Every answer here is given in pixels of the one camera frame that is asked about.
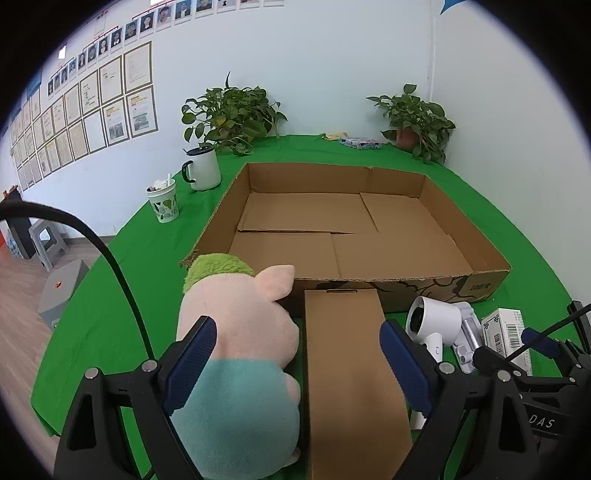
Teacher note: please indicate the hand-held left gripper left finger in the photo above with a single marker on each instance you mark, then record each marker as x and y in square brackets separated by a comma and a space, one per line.
[191, 364]

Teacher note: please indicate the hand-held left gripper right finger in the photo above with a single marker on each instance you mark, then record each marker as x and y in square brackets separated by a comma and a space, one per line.
[406, 369]

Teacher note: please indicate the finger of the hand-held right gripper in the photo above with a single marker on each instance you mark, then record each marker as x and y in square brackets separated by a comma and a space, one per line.
[489, 356]
[538, 341]

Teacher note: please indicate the white medicine box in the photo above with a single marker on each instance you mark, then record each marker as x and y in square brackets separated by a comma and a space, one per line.
[503, 327]

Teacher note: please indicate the white phone stand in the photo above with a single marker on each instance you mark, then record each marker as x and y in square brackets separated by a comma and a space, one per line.
[466, 332]

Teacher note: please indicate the small brown cardboard box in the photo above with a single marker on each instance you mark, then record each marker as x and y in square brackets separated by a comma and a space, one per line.
[351, 369]

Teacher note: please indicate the white hair dryer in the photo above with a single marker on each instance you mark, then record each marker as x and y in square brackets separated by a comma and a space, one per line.
[431, 318]

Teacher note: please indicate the pink plush pig toy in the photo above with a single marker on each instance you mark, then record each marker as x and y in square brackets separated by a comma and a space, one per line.
[240, 323]

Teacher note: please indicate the large cardboard box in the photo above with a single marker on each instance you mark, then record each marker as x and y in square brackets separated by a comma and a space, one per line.
[323, 249]

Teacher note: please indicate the grey plastic stool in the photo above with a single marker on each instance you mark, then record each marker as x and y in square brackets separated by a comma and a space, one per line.
[62, 290]
[46, 240]

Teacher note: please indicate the green patterned cup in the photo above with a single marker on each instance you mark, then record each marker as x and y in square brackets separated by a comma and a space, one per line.
[164, 205]

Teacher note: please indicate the black cabinet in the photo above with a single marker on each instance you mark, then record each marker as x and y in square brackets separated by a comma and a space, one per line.
[21, 237]

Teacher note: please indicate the pack of small boxes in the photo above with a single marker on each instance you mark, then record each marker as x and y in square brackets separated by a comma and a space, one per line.
[362, 143]

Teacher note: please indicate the yellow paper packet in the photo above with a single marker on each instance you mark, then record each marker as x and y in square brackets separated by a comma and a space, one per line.
[333, 135]

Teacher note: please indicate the small potted plant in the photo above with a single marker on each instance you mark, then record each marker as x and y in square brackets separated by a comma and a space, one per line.
[415, 115]

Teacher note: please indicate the large bushy potted plant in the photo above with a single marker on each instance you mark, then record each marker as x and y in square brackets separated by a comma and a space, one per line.
[231, 110]

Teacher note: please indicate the row of portrait photos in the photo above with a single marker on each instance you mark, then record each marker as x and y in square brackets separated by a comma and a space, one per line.
[138, 25]

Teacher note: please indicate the group of framed wall documents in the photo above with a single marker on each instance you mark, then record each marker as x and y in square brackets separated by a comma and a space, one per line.
[92, 115]

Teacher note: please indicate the blue wall sticker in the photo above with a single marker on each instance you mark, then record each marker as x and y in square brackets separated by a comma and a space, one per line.
[450, 5]

